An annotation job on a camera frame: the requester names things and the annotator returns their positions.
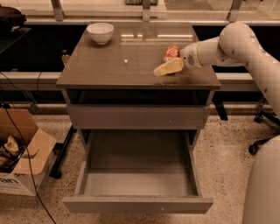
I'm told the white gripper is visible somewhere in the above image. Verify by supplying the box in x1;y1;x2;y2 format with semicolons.
154;41;214;76

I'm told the red coke can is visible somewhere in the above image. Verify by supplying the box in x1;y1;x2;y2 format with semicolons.
163;45;179;63

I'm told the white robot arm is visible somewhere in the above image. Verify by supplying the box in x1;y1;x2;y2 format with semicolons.
154;21;280;224

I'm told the grey drawer cabinet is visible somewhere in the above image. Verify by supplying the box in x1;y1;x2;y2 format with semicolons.
57;22;221;146

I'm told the closed grey upper drawer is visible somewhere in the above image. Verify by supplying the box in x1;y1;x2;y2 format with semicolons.
66;104;209;130

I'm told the open grey drawer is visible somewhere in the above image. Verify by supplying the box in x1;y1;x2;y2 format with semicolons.
63;130;213;214

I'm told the white ceramic bowl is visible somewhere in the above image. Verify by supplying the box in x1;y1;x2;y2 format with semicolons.
87;23;114;45

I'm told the black office chair base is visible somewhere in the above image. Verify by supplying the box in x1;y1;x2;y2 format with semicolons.
248;96;280;157

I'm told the small bottle behind cabinet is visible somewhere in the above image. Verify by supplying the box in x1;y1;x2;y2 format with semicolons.
61;50;70;65

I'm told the black table leg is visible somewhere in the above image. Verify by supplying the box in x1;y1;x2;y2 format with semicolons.
49;126;76;179

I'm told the black device on shelf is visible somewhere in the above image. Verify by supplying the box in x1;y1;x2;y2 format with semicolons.
0;6;26;39

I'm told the cardboard box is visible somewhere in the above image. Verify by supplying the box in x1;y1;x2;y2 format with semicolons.
0;108;57;196

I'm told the snack bag in box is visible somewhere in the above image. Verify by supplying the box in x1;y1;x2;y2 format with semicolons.
0;136;24;173

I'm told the black floor cable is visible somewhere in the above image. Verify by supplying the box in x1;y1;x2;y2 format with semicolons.
0;101;58;224

